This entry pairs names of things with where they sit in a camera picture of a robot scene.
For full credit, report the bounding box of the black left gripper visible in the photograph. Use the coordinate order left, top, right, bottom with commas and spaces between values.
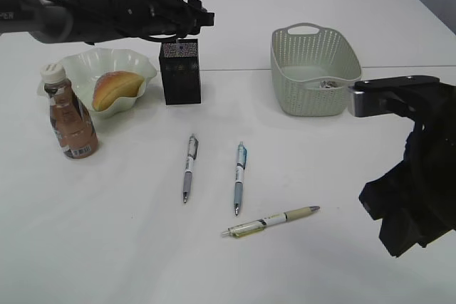
142, 0, 214, 43

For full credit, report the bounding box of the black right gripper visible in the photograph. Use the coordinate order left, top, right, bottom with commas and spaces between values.
358, 162, 452, 258

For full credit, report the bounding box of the bread bun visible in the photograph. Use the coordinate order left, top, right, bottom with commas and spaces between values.
92, 71, 145, 112

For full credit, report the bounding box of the grey grip ballpoint pen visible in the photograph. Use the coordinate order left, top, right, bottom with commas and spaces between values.
182, 134, 199, 204

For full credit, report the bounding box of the blue grip ballpoint pen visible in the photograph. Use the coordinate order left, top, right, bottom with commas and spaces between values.
233, 142, 248, 216

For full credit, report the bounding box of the paper piece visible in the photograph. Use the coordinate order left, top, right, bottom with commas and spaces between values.
319, 80, 339, 89

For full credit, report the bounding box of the white beige ballpoint pen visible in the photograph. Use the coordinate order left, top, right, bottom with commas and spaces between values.
222, 206, 321, 239

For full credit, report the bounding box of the brown Nescafe coffee bottle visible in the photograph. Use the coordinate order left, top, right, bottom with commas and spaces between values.
40, 63, 98, 159

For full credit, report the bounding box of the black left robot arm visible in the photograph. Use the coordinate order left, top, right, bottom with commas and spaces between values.
1, 0, 214, 45

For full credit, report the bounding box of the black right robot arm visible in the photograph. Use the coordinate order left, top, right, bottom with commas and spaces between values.
358, 84, 455, 258

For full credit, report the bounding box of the black mesh pen holder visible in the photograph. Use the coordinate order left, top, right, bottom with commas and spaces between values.
159, 39, 202, 105

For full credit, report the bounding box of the light green woven basket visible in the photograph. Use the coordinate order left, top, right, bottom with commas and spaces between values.
270, 23, 362, 117

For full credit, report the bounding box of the pale green wavy plate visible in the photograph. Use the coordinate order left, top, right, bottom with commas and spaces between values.
37, 46, 159, 120

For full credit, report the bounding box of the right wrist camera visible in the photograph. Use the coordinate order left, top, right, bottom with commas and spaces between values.
348, 75, 440, 117

